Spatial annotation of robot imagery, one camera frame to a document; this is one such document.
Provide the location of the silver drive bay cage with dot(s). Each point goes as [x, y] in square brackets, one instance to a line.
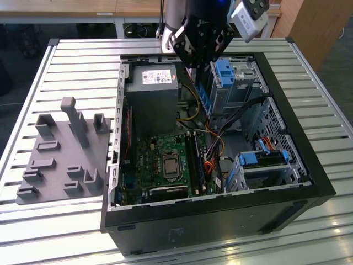
[242, 91]

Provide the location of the blue expansion slot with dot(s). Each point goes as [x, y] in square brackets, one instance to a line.
[129, 182]

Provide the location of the black case latch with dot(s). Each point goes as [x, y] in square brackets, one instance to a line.
[115, 157]

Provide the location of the wooden desk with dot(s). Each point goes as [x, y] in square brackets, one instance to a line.
[55, 7]

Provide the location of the wooden cabinet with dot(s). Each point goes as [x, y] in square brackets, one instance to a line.
[311, 27]

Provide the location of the grey power supply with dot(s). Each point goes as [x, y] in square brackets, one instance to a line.
[149, 110]

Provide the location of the blue plastic drive latch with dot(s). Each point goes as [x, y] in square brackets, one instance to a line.
[224, 74]

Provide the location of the silver CPU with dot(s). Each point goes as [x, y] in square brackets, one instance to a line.
[171, 166]

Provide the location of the black PC case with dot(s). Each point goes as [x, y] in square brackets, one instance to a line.
[193, 229]

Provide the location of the black graphics card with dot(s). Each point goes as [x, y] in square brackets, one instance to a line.
[168, 191]

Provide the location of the pale blue disk carrier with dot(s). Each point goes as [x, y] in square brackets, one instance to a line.
[233, 179]

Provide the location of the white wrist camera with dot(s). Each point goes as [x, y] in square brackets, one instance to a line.
[248, 22]

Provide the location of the green motherboard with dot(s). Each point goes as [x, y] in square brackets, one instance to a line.
[168, 142]

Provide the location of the black chair base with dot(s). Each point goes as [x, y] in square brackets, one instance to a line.
[140, 30]

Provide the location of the black RAM slot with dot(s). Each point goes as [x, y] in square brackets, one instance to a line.
[198, 163]
[194, 163]
[191, 163]

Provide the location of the grey parts rack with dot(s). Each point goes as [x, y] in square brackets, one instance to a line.
[55, 176]

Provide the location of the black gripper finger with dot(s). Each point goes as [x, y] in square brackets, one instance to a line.
[224, 38]
[182, 47]

